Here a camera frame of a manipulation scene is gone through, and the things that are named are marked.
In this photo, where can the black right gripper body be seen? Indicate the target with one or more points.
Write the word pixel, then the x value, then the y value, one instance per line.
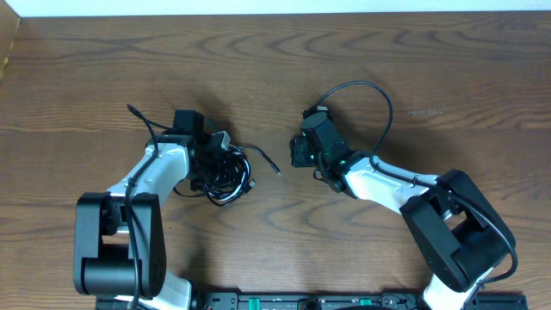
pixel 301 155

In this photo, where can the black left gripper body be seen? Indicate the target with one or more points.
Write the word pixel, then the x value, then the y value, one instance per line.
pixel 218 172

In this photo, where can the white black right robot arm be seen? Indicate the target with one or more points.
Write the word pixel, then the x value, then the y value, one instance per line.
pixel 459 233

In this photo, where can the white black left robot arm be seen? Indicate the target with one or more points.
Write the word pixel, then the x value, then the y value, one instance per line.
pixel 119 248

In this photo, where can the cardboard panel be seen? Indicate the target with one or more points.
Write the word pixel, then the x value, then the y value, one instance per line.
pixel 9 24

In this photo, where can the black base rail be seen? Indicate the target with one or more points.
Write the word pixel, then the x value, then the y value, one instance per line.
pixel 234 301

